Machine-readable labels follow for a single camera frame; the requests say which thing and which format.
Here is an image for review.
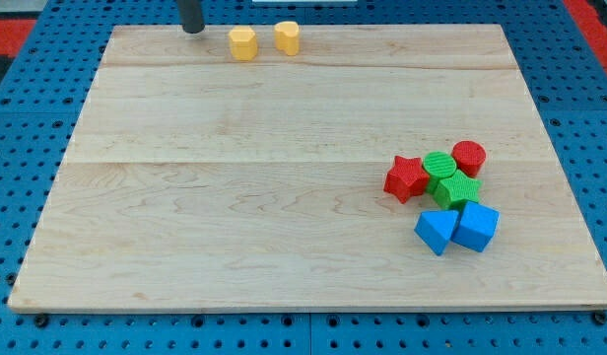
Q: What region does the red star block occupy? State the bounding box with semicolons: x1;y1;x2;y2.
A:
383;156;430;204

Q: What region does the light wooden board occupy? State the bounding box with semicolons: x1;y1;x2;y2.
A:
8;25;607;314

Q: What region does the green cylinder block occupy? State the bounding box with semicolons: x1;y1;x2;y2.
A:
423;151;457;193

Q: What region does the blue triangle block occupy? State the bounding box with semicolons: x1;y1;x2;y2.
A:
414;210;459;256

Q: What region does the yellow heart block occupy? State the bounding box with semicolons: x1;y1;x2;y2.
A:
273;21;301;56

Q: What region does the yellow hexagon block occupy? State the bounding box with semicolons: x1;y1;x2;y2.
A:
228;26;258;61

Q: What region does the green star block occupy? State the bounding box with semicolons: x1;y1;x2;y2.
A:
433;170;482;210

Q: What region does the red cylinder block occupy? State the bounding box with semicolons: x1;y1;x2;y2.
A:
451;140;487;178

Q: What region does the blue cube block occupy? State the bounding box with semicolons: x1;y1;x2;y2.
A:
451;202;500;252

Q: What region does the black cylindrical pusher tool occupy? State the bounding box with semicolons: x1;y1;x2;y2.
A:
176;0;205;35

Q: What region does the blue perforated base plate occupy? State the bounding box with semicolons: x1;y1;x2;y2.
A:
0;0;607;354

